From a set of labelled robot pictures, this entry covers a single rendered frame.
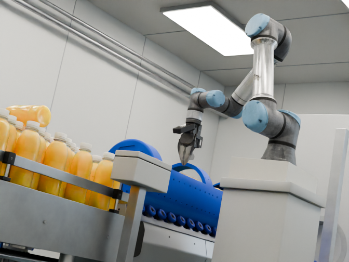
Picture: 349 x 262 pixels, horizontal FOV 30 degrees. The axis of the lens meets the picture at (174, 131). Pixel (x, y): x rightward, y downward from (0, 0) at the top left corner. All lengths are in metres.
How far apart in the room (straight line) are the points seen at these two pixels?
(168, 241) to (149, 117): 5.21
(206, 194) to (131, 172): 0.81
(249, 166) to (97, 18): 4.82
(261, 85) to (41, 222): 1.14
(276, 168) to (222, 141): 6.27
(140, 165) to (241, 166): 0.64
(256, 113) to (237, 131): 6.16
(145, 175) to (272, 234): 0.60
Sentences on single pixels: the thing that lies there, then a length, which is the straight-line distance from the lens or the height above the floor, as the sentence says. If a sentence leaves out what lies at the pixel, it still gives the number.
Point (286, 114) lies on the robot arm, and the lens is 2.71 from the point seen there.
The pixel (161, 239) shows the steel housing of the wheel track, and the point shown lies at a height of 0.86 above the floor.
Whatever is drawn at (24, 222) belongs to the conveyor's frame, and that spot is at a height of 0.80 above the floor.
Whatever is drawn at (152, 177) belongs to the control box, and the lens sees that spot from 2.19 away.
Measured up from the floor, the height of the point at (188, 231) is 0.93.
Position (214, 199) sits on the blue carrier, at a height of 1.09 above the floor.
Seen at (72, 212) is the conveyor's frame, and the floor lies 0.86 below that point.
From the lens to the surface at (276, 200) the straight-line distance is 2.51.
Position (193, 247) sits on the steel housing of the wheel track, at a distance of 2.84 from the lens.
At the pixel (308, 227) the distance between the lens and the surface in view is 2.66.
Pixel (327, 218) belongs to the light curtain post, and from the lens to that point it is 3.68.
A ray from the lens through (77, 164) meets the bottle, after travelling 2.14.
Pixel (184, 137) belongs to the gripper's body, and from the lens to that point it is 2.97.
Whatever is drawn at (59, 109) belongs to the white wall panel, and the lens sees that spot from 6.80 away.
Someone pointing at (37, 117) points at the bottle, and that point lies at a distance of 2.05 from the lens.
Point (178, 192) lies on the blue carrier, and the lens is 2.69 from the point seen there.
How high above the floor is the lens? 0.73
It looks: 12 degrees up
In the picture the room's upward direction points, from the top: 11 degrees clockwise
